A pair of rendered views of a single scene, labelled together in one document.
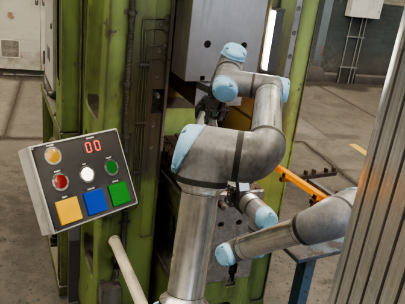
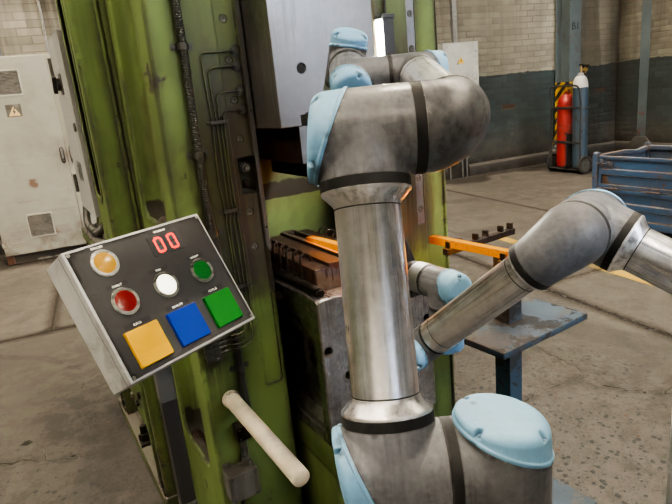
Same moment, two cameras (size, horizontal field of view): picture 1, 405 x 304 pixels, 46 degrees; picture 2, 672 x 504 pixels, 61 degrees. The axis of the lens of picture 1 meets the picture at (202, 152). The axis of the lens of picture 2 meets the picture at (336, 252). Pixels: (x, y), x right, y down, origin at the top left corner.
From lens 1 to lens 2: 44 cm
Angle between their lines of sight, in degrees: 7
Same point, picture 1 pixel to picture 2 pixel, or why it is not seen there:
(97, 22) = (137, 95)
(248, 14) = (348, 16)
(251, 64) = not seen: hidden behind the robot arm
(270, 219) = (461, 285)
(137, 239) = (263, 389)
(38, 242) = (124, 448)
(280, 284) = not seen: hidden behind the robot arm
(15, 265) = (96, 486)
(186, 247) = (370, 302)
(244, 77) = (375, 61)
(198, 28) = (283, 46)
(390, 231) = not seen: outside the picture
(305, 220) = (532, 246)
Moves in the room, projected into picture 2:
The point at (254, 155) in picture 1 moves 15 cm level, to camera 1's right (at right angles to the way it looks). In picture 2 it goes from (449, 104) to (571, 92)
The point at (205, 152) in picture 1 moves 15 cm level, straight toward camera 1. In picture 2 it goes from (363, 120) to (385, 127)
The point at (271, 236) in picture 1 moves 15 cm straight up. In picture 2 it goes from (479, 295) to (477, 215)
